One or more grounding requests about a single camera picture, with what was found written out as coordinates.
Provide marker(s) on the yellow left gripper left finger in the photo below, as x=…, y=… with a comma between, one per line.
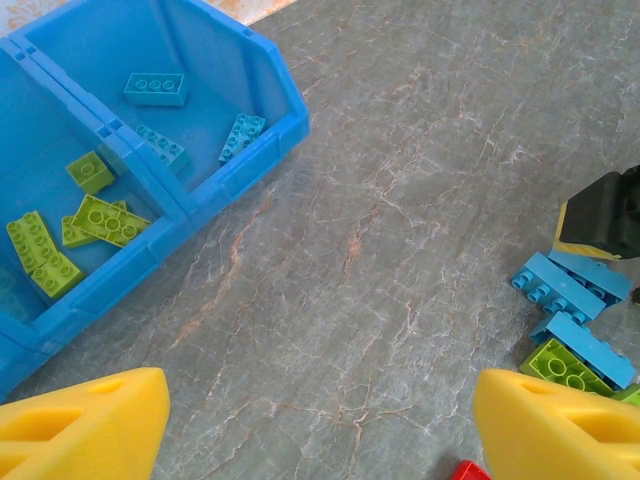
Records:
x=75, y=435

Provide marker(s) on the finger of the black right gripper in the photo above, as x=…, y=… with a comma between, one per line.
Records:
x=600, y=215

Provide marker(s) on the small green lego brick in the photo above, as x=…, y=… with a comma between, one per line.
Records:
x=89, y=172

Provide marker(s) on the red lego brick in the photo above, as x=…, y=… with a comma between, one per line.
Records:
x=467, y=472

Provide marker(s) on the teal lego brick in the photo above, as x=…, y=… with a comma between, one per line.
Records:
x=154, y=90
x=242, y=137
x=165, y=150

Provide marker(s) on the blue lego brick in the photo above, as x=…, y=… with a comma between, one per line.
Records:
x=607, y=282
x=560, y=285
x=590, y=347

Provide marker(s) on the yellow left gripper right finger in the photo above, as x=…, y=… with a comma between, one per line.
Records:
x=560, y=440

